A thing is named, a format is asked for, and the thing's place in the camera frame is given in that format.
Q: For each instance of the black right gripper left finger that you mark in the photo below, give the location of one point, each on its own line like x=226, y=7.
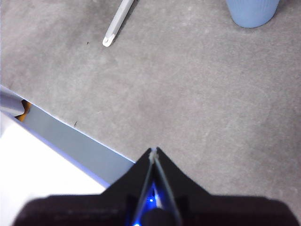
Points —
x=94, y=209

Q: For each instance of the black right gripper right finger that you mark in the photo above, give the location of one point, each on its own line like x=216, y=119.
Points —
x=223, y=212

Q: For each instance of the blue ribbed plastic cup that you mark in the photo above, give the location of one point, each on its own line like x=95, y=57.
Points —
x=251, y=14

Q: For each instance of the pale grey table edge panel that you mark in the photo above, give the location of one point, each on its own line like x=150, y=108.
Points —
x=70, y=141

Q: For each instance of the small orange object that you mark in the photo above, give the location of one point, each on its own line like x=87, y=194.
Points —
x=27, y=110

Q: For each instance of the grey metal tube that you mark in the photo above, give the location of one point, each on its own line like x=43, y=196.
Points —
x=9, y=103

